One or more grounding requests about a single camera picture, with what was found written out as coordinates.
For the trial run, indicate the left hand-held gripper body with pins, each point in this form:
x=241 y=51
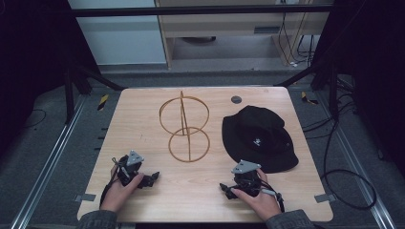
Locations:
x=130 y=168

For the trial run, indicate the grey table bracket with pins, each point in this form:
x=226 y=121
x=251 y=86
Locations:
x=324 y=198
x=85 y=197

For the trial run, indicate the aluminium floor rail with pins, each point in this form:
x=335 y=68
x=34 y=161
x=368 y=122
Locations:
x=356 y=165
x=47 y=165

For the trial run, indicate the person's right hand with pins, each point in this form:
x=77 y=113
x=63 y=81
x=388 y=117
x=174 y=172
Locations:
x=262 y=203

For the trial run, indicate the black horizontal frame bar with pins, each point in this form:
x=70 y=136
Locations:
x=197 y=10

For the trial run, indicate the white cabinet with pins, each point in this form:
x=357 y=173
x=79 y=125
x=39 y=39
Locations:
x=121 y=38

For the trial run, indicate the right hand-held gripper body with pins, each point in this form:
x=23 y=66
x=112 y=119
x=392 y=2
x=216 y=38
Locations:
x=246 y=178

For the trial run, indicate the person's left hand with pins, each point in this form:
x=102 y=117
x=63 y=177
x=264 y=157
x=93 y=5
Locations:
x=119 y=194

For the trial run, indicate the black bucket hat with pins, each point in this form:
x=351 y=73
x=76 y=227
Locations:
x=258 y=140

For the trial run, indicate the black metal stand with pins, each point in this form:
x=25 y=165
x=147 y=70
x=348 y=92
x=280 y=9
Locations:
x=324 y=86
x=76 y=86

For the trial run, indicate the dark curtain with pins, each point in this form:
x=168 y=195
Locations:
x=35 y=63
x=372 y=70

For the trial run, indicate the light wooden desk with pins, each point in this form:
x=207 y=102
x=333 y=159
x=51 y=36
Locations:
x=223 y=27

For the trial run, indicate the yellow black striped tape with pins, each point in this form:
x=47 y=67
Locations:
x=102 y=102
x=308 y=99

